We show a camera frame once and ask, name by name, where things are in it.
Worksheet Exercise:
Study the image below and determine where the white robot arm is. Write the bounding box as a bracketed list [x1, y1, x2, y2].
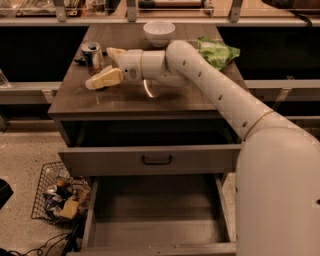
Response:
[86, 40, 320, 256]

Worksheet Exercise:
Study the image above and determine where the redbull can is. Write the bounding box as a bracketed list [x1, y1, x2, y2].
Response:
[81, 42, 105, 76]

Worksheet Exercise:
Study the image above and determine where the black cable on floor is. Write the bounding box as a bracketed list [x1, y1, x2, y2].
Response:
[0, 223, 84, 256]

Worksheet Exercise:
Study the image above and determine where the white ceramic bowl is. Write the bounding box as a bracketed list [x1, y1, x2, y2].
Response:
[143, 21, 175, 47]

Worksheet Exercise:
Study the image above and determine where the black wire basket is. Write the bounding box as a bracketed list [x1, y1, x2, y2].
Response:
[31, 162, 91, 225]

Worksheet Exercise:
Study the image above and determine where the green chip bag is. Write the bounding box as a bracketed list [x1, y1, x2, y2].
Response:
[197, 37, 240, 70]

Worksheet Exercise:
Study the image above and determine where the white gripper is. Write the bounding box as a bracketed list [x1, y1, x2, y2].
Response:
[85, 47, 143, 90]

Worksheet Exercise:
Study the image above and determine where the grey drawer cabinet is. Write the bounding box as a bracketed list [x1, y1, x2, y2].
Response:
[47, 23, 258, 148]

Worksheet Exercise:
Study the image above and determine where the yellow sponge in basket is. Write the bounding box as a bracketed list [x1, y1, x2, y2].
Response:
[60, 199, 78, 219]

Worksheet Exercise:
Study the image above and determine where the upper grey drawer front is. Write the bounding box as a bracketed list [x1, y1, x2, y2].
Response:
[59, 144, 241, 176]

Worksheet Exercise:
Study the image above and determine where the black object at left edge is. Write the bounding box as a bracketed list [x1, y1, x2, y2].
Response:
[0, 179, 13, 209]

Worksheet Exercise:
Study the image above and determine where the open grey bottom drawer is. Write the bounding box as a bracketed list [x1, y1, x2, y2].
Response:
[67, 174, 236, 256]

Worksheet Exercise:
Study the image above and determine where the black snack bar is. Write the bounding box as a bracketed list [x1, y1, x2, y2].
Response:
[74, 57, 86, 66]

